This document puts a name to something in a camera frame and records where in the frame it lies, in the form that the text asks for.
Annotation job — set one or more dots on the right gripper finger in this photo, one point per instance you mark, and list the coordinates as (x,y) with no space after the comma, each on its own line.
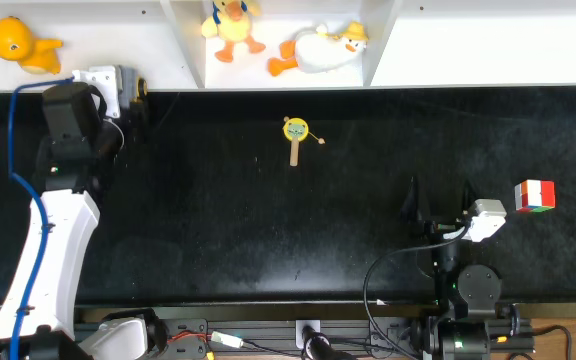
(469,197)
(414,210)

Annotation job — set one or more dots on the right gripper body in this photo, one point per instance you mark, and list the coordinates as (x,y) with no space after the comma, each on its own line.
(443,231)

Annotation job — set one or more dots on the many-coloured puzzle cube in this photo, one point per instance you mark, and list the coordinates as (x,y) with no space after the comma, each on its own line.
(535,195)

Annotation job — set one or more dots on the yellow rattle drum toy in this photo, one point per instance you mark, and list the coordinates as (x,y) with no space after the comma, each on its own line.
(295,131)

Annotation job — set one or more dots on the yellow rubber duck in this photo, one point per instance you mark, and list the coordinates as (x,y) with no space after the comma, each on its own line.
(18,42)

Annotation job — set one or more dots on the white shelf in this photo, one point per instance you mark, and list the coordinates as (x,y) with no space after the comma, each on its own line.
(468,50)

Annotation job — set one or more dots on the white plush duck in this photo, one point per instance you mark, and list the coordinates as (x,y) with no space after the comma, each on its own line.
(320,52)

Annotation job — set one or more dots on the yellow plush duck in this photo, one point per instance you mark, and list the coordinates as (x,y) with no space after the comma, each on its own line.
(235,30)

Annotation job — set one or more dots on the mounting rail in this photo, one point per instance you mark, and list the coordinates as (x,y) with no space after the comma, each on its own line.
(263,332)

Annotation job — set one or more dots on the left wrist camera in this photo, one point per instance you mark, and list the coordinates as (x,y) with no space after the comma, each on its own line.
(98,85)

